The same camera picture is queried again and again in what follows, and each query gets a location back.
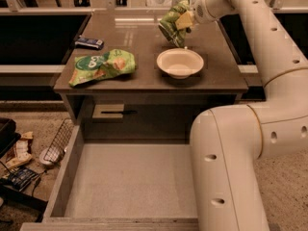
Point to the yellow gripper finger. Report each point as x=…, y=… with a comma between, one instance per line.
x=186, y=20

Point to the green jalapeno chip bag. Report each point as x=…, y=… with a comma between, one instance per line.
x=168, y=27

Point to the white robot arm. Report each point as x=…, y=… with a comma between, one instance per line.
x=226, y=140

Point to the grey cabinet with counter top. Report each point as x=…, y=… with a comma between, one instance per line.
x=166, y=107

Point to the light green chip bag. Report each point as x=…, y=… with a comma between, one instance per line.
x=101, y=67

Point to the open grey top drawer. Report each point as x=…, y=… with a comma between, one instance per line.
x=121, y=187

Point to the yellow snack bag on floor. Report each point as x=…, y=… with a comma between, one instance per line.
x=20, y=154

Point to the dark blue snack bag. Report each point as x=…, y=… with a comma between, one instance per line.
x=19, y=178

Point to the white paper bowl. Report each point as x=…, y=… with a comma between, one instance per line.
x=180, y=63

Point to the blue snack bar wrapper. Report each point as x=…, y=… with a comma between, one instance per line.
x=92, y=43

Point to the white round disc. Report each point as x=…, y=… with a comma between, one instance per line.
x=49, y=156

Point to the black crate on floor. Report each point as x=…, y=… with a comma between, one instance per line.
x=8, y=135

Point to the black drawer handle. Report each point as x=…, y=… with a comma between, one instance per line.
x=129, y=112

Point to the black wire basket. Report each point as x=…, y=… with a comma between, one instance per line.
x=62, y=136

